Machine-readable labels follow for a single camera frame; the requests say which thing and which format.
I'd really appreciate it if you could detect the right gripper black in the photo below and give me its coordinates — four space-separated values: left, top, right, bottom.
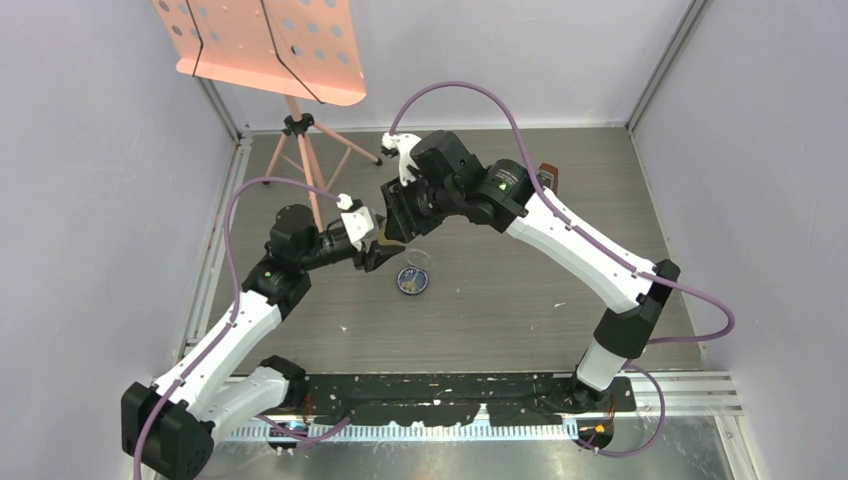
381 167 461 242

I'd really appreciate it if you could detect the blue round pill box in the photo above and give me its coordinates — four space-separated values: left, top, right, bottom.
396 248 434 296

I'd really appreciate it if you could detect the clear pill bottle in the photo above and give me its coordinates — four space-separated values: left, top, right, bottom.
377 224 393 245

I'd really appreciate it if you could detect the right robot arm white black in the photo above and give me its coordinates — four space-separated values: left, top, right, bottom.
381 130 680 411

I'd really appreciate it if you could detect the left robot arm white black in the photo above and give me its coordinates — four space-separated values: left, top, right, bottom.
120 201 407 479

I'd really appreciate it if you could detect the brown wooden metronome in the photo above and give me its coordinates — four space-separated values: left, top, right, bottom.
536 163 559 194

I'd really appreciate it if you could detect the pink music stand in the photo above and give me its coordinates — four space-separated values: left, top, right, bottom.
150 0 384 233

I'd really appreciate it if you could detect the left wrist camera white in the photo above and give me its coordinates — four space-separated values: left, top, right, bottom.
336 193 379 251

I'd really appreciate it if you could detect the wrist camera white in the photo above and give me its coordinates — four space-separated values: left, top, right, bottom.
336 193 379 251
381 133 421 187

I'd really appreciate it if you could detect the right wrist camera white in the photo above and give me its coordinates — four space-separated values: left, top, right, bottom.
381 133 421 187

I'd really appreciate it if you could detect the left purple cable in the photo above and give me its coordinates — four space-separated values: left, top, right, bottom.
131 176 352 480

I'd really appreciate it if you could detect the purple cable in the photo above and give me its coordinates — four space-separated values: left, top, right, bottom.
389 80 737 460
131 176 352 480

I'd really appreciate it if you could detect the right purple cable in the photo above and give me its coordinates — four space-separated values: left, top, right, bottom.
389 80 737 460

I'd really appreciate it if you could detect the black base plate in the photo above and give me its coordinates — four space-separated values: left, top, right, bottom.
269 373 637 427

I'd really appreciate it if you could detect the aluminium rail frame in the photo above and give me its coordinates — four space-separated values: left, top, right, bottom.
176 131 253 359

